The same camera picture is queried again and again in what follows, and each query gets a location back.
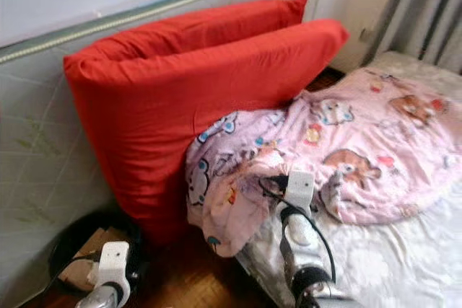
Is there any bed with grey floral sheet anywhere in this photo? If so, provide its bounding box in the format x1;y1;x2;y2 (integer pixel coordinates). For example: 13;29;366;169
235;50;462;308

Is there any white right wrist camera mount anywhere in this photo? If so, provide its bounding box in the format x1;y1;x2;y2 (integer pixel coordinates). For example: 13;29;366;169
278;171;315;215

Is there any pink cartoon print blanket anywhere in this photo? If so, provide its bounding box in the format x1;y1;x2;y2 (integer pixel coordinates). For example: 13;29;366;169
184;66;462;258

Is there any brown cardboard box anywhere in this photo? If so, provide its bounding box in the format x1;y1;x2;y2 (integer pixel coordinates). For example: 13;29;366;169
59;227;138;291

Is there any red folded mattress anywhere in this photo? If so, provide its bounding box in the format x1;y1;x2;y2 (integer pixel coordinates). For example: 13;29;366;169
63;0;351;245

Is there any white paper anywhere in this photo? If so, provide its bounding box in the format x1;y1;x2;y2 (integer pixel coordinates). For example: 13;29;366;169
84;261;100;291

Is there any black round waste bin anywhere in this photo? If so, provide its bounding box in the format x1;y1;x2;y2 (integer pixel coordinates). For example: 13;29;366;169
48;211;152;302

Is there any grey pleated curtain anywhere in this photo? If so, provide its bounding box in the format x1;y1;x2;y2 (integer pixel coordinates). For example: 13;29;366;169
361;0;462;74

